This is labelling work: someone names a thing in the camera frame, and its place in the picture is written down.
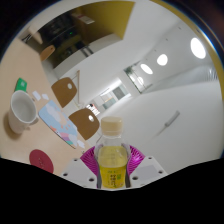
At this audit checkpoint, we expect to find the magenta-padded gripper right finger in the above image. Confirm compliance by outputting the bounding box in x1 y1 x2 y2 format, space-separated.
125 145 168 189

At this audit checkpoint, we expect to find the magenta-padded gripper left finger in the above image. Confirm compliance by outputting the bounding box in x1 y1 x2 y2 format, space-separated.
61 145 101 190

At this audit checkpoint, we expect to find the yellow drink bottle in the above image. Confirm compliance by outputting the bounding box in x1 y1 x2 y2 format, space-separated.
94 116 131 190

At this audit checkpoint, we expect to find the flat round red coaster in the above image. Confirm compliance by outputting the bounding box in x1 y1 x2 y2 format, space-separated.
28 148 55 175

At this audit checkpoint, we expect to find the brown chair with oval cutout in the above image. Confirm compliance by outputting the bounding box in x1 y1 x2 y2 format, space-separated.
50 76 78 109
68 107 101 141

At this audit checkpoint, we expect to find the blue cloud-print mouse pad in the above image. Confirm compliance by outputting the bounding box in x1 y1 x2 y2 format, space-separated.
37 100 79 150

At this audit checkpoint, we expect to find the white ceramic mug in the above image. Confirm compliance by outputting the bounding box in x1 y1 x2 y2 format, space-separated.
7 89 41 135

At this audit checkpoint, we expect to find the wooden stair handrail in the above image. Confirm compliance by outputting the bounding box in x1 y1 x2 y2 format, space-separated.
73 69 89 110

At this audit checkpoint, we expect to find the green potted plant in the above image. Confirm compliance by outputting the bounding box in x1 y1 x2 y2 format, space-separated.
123 63 138 82

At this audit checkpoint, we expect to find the green card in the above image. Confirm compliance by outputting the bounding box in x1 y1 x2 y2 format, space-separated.
14 77 29 93

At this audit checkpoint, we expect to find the brown wooden chair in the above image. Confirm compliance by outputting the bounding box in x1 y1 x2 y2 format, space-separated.
39 44 57 62

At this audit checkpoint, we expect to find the group of oval ceiling lights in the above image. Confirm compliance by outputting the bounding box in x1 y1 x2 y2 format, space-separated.
137 36 208 86

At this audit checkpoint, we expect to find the dark shop shelf unit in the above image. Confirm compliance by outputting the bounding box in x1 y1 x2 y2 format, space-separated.
36 13 85 65

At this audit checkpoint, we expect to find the small beige side table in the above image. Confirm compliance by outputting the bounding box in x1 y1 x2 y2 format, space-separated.
21 27 44 45

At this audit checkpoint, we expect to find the white hanging sign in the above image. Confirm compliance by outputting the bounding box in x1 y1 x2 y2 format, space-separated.
79 14 96 25

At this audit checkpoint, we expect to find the grey wall-mounted bar fixture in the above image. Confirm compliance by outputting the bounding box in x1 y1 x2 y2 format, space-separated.
163 109 182 128

